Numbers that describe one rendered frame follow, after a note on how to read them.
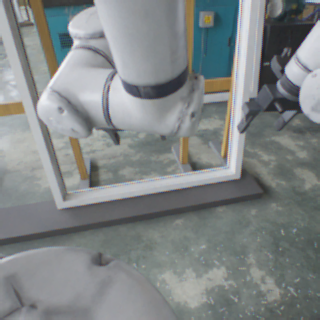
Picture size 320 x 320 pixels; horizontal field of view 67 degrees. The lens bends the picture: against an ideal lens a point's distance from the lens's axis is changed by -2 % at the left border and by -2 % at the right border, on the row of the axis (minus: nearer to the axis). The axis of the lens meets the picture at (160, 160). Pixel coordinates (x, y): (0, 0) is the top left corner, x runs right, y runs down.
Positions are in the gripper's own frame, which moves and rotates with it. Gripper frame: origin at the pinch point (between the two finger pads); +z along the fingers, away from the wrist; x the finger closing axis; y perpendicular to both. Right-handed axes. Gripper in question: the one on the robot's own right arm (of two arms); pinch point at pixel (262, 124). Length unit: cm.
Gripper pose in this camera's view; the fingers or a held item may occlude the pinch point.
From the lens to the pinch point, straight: 77.0
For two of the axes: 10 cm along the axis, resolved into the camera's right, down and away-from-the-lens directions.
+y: 2.2, 8.5, -4.8
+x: 9.6, -1.0, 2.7
